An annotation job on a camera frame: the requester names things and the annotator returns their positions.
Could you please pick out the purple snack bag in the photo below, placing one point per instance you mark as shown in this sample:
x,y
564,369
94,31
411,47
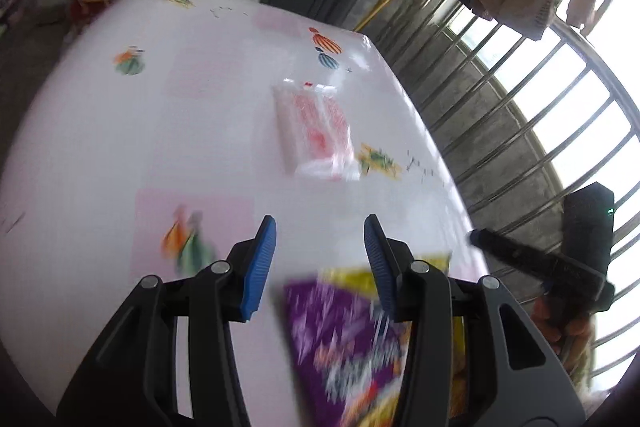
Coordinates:
x,y
340,347

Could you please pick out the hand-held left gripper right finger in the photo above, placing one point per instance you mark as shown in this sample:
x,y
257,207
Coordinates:
x,y
380,262

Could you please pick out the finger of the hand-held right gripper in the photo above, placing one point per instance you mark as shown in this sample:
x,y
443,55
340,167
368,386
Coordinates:
x,y
525,259

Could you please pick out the person's right hand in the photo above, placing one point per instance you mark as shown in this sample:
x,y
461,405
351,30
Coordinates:
x,y
565,327

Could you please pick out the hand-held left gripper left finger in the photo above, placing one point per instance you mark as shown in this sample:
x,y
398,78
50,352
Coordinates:
x,y
257,267

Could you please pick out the clear bag with red print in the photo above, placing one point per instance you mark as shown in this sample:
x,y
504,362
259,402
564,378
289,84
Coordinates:
x,y
312,132

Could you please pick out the metal balcony railing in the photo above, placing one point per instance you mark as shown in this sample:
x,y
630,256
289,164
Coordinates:
x,y
505,107

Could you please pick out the yellow broomstick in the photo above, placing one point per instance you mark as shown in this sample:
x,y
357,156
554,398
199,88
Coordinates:
x,y
377,9

